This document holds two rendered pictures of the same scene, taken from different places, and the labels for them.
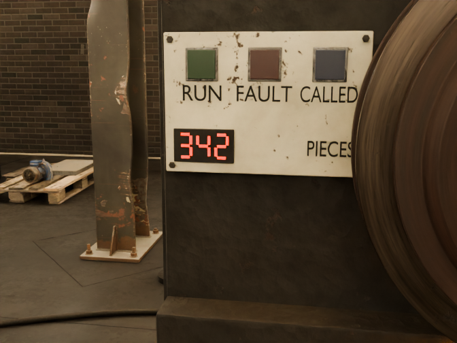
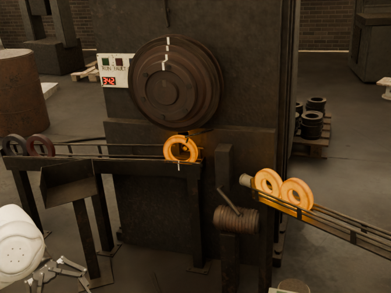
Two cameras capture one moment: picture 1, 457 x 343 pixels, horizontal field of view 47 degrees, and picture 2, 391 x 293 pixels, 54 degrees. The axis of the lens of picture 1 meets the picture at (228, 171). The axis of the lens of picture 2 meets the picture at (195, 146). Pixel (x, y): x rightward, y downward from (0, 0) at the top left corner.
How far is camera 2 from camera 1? 1.54 m
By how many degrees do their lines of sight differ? 17
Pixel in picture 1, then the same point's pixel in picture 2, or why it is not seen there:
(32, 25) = not seen: outside the picture
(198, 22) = (104, 50)
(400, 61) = (132, 68)
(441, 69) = (137, 70)
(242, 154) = (117, 82)
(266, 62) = (118, 61)
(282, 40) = (121, 56)
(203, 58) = (105, 60)
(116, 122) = not seen: hidden behind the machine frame
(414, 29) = (133, 62)
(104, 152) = not seen: hidden behind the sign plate
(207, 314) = (114, 121)
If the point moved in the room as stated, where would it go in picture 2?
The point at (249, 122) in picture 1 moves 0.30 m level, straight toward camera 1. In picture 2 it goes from (117, 75) to (94, 92)
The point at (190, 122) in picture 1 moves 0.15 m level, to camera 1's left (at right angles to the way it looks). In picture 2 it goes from (105, 75) to (78, 75)
